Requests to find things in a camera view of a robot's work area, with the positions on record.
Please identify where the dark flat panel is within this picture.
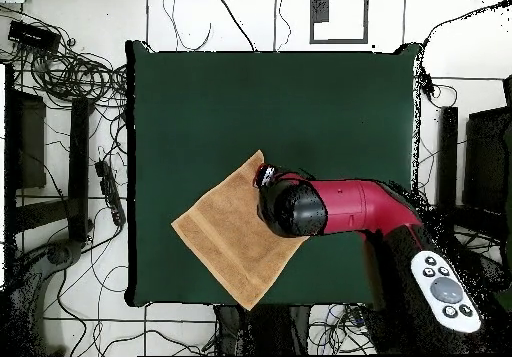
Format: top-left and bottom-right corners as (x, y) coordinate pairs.
(463, 106), (512, 214)

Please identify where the black upright post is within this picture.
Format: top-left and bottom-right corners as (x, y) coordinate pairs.
(67, 97), (95, 243)
(437, 106), (459, 206)

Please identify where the gray floor frame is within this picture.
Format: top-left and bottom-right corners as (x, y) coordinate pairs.
(309, 0), (369, 45)

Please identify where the black straight cable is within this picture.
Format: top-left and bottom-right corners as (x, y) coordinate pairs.
(217, 0), (256, 52)

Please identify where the thin looped gray cable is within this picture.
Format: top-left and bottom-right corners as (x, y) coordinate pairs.
(161, 0), (212, 52)

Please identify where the black adapter box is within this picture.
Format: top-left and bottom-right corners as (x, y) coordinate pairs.
(7, 20), (62, 52)

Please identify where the dark framed stand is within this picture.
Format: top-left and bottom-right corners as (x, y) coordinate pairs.
(3, 63), (47, 238)

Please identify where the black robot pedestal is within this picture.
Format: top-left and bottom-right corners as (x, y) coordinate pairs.
(214, 304), (312, 356)

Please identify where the tan terry towel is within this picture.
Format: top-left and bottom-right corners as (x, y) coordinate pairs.
(170, 149), (310, 311)

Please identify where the dark green table cloth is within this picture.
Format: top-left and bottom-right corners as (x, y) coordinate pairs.
(124, 39), (421, 309)

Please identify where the black power strip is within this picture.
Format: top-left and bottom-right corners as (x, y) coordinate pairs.
(94, 159), (126, 227)

